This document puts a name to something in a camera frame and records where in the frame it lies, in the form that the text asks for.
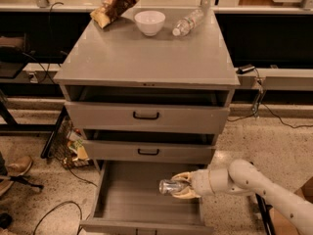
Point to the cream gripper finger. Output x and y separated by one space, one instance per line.
183 176
186 194

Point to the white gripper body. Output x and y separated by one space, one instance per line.
201 182

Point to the silver redbull can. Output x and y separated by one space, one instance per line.
168 186

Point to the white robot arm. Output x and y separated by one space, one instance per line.
242 177

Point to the grey bottom drawer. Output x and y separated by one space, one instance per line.
128 202

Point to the grey drawer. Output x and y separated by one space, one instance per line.
128 202
172 119
168 153

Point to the grey middle drawer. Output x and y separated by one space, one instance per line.
168 153

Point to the grey drawer cabinet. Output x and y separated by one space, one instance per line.
120 65

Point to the grey top drawer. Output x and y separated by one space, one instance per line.
172 119

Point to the cardboard box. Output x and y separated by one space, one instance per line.
282 226

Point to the black power adapter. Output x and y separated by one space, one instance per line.
245 69

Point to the clear plastic water bottle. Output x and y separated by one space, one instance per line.
188 23

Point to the white bowl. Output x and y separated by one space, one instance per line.
150 22

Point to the brown shoe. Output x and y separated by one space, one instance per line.
20 166

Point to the brown chip bag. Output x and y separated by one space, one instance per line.
110 11

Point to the black middle drawer handle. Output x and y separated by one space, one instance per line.
153 152

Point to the black drawer handle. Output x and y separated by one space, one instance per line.
145 117
153 152

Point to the black metal cart frame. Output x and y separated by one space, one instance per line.
265 215

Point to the black top drawer handle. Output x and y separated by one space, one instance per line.
145 117

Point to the wire basket with items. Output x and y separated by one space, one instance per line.
67 147

